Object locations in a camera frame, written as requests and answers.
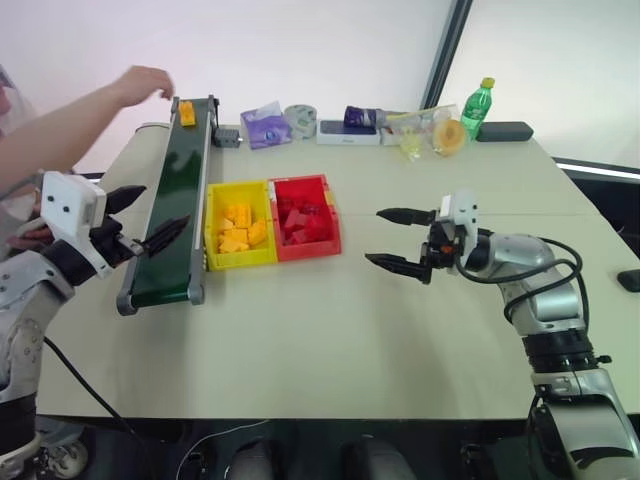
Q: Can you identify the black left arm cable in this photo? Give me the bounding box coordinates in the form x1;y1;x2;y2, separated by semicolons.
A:
42;336;154;480

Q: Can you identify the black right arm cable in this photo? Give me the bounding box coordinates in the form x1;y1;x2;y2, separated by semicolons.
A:
452;237;589;324

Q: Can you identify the yellow plastic bin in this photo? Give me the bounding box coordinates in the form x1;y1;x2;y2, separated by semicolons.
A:
204;180;279;273

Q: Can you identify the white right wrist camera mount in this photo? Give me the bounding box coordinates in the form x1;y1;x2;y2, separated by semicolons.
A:
437;188;481;275

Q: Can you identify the green bottle with yellow cap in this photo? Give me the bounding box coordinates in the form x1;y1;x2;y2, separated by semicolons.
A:
460;77;497;142

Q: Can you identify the purple foil pouch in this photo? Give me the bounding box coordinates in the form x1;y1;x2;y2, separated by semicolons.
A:
343;104;387;129

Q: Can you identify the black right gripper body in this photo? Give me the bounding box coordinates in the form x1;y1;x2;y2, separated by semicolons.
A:
419;219;467;284

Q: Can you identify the green conveyor belt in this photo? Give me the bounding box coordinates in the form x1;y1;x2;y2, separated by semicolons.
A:
115;94;222;317

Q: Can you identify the clear plastic bag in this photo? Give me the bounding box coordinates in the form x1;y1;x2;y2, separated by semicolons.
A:
380;103;460;163

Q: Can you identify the person's bare hand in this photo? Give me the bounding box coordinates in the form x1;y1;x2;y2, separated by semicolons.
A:
112;65;177;108

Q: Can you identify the white box with dark lid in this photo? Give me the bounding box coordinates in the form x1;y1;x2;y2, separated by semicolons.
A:
316;119;382;147

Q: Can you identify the black computer mouse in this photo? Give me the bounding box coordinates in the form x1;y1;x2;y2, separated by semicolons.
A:
615;268;640;294

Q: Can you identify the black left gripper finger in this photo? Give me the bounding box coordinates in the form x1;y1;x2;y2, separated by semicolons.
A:
134;214;192;259
103;185;149;217

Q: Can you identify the purple tissue pack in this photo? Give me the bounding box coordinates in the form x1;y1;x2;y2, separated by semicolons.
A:
239;100;293;151

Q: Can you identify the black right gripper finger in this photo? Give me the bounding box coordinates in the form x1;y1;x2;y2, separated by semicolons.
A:
364;252;432;285
375;207;440;227

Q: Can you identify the dark rounded shape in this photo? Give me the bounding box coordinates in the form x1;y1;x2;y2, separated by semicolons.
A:
227;439;275;480

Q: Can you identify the white floor cable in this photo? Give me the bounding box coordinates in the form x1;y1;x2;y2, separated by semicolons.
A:
185;418;272;480

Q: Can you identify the black oblong case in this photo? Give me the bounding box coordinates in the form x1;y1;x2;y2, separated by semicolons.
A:
474;120;536;143

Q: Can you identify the grey tape roll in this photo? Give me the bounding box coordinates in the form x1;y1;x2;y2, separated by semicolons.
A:
283;103;319;141

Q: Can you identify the dark window frame post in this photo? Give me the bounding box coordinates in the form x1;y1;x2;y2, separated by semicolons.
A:
418;0;475;112

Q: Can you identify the red plastic bin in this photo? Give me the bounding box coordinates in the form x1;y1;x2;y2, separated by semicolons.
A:
268;173;344;263

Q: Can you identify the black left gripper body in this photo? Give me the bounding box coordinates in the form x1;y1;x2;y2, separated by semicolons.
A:
88;218;146;268

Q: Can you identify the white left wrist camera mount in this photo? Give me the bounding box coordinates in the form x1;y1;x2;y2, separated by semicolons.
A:
38;171;115;280

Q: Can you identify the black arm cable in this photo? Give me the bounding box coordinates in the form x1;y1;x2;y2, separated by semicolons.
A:
42;336;154;480
452;237;589;324

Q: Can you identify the red toy brick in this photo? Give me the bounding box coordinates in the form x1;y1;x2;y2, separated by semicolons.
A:
283;208;314;246

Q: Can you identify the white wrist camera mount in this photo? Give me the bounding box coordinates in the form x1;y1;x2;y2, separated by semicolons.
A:
437;188;481;275
38;171;115;280

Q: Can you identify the white sneaker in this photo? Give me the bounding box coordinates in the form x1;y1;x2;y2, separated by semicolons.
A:
45;438;90;477

